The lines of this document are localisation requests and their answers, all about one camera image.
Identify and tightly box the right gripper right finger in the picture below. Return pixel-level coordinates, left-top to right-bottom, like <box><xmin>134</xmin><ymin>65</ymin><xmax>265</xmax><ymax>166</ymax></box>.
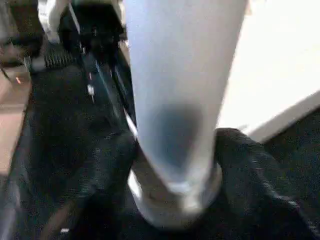
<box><xmin>214</xmin><ymin>127</ymin><xmax>320</xmax><ymax>240</ymax></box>

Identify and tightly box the white plastic table top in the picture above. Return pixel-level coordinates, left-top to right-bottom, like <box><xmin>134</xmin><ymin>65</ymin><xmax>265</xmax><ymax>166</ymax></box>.
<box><xmin>127</xmin><ymin>0</ymin><xmax>320</xmax><ymax>230</ymax></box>

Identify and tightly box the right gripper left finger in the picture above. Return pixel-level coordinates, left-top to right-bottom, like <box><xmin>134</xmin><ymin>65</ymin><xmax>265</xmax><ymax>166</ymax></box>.
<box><xmin>37</xmin><ymin>129</ymin><xmax>141</xmax><ymax>240</ymax></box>

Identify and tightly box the white plastic table leg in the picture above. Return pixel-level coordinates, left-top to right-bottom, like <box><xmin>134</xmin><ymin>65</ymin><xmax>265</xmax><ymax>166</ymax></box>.
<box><xmin>123</xmin><ymin>0</ymin><xmax>251</xmax><ymax>201</ymax></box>

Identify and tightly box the black work mat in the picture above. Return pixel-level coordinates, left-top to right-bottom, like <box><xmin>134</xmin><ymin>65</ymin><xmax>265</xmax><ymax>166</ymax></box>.
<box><xmin>0</xmin><ymin>62</ymin><xmax>320</xmax><ymax>240</ymax></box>

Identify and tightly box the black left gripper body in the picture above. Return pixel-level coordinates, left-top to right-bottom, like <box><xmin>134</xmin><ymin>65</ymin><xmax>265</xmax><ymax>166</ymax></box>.
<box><xmin>29</xmin><ymin>0</ymin><xmax>127</xmax><ymax>73</ymax></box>

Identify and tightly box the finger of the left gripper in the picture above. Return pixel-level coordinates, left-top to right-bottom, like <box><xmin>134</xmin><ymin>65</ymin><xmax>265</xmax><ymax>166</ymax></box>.
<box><xmin>79</xmin><ymin>52</ymin><xmax>126</xmax><ymax>136</ymax></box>
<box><xmin>111</xmin><ymin>43</ymin><xmax>140</xmax><ymax>141</ymax></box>

